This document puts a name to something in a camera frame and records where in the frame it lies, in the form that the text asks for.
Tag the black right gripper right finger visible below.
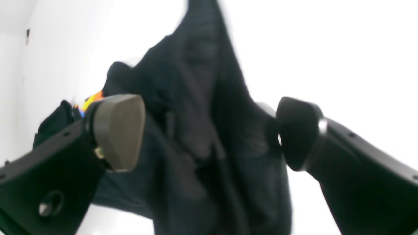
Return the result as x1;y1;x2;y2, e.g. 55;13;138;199
276;97;418;235

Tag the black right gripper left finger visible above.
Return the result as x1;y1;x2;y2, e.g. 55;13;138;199
0;95;145;235

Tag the black T-shirt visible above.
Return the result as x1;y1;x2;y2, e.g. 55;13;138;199
33;0;293;235

